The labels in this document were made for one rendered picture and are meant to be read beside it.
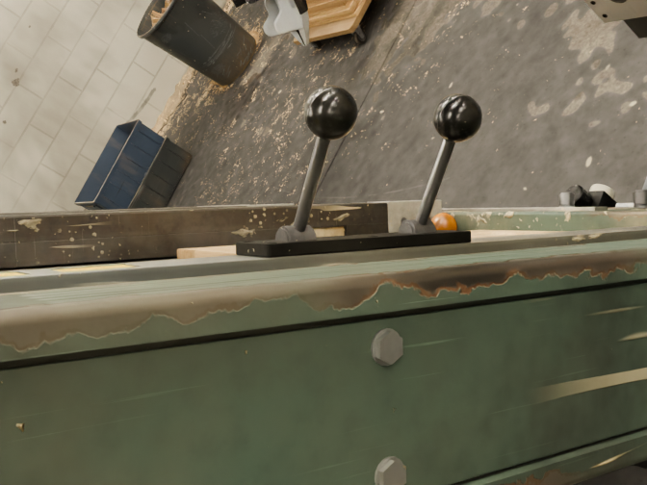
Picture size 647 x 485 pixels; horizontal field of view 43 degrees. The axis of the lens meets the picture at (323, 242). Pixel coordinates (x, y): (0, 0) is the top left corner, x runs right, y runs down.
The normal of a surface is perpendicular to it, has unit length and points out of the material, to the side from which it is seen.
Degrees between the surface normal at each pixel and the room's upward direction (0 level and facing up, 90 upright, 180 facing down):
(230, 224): 90
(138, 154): 90
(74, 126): 90
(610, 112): 0
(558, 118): 0
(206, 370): 90
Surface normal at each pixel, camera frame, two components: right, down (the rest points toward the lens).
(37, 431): 0.56, 0.03
